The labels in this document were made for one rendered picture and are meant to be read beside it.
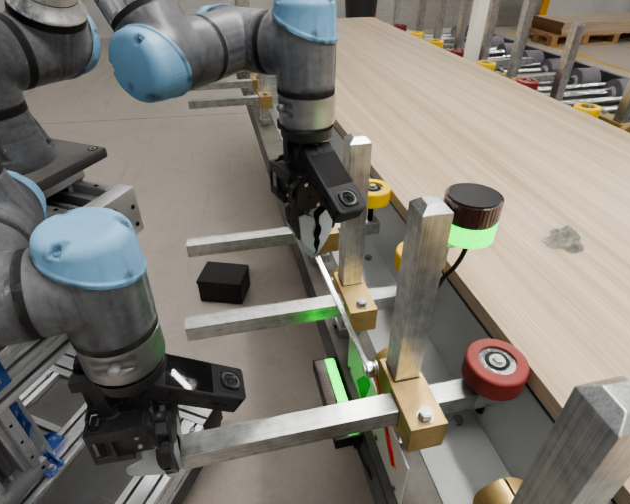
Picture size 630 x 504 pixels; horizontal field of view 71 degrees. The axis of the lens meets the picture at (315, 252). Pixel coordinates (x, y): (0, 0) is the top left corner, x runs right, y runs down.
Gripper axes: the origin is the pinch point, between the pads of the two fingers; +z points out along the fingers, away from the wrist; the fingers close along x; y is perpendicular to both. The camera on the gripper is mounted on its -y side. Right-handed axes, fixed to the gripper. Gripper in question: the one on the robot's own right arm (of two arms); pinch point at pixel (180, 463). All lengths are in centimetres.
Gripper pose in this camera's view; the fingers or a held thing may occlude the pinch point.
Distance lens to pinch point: 63.2
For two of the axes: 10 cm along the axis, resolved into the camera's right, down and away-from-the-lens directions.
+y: -9.7, 1.1, -1.9
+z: -0.2, 8.1, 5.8
